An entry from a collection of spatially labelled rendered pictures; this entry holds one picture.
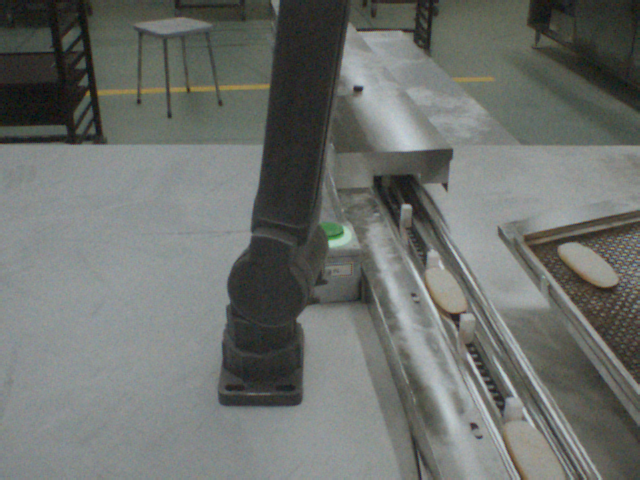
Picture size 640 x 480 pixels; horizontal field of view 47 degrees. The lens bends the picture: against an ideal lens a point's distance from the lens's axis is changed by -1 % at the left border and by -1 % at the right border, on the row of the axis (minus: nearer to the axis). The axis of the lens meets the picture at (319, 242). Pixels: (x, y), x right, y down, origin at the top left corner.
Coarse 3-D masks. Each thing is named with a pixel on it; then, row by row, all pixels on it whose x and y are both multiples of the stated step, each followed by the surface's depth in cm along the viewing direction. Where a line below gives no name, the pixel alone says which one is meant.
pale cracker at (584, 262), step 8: (560, 248) 87; (568, 248) 86; (576, 248) 86; (584, 248) 85; (560, 256) 86; (568, 256) 85; (576, 256) 84; (584, 256) 84; (592, 256) 83; (568, 264) 84; (576, 264) 83; (584, 264) 82; (592, 264) 82; (600, 264) 82; (608, 264) 82; (576, 272) 82; (584, 272) 81; (592, 272) 81; (600, 272) 81; (608, 272) 81; (592, 280) 80; (600, 280) 80; (608, 280) 80; (616, 280) 80
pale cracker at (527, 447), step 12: (516, 420) 67; (504, 432) 66; (516, 432) 65; (528, 432) 65; (516, 444) 64; (528, 444) 64; (540, 444) 64; (516, 456) 63; (528, 456) 63; (540, 456) 63; (552, 456) 63; (528, 468) 62; (540, 468) 61; (552, 468) 61
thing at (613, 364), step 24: (624, 216) 90; (528, 240) 90; (552, 240) 89; (600, 240) 88; (624, 240) 87; (528, 264) 86; (552, 264) 85; (624, 264) 83; (552, 288) 80; (624, 288) 79; (576, 312) 76; (600, 312) 76; (600, 336) 73; (624, 360) 70; (624, 384) 66
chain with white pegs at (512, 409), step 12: (384, 180) 117; (396, 204) 112; (408, 204) 104; (408, 216) 104; (408, 228) 105; (420, 252) 98; (432, 252) 92; (432, 264) 92; (456, 324) 84; (468, 324) 79; (468, 336) 80; (468, 348) 80; (480, 360) 78; (480, 372) 76; (492, 384) 74; (492, 396) 73; (504, 408) 71; (516, 408) 67; (504, 420) 69
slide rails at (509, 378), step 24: (384, 192) 113; (408, 192) 113; (408, 240) 99; (432, 240) 99; (480, 312) 84; (456, 336) 80; (480, 336) 80; (504, 360) 76; (480, 384) 73; (504, 384) 73; (528, 408) 70; (552, 432) 67; (504, 456) 64
